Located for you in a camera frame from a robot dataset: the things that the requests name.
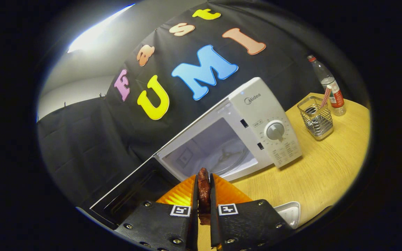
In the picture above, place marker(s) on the white toaster oven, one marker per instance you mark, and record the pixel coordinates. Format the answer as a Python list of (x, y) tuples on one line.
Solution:
[(257, 115)]

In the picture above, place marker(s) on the brown grilled meat piece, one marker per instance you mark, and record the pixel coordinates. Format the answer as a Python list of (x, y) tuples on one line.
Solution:
[(203, 191)]

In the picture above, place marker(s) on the small white rectangular tray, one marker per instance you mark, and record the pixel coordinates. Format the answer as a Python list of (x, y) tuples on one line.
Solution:
[(290, 212)]

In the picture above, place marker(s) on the red checked straw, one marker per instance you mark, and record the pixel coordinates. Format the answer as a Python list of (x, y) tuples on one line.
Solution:
[(326, 96)]

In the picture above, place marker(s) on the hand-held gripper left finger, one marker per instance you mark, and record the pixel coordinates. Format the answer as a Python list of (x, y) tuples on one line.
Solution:
[(194, 230)]

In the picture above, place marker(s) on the bright ceiling light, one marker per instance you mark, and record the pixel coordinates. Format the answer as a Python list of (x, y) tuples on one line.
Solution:
[(96, 31)]

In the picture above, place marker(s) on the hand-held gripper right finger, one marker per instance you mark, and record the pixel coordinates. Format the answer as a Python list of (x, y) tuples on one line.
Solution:
[(214, 228)]

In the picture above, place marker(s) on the clear plastic bottle red label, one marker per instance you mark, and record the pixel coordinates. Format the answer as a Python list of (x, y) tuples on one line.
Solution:
[(326, 76)]

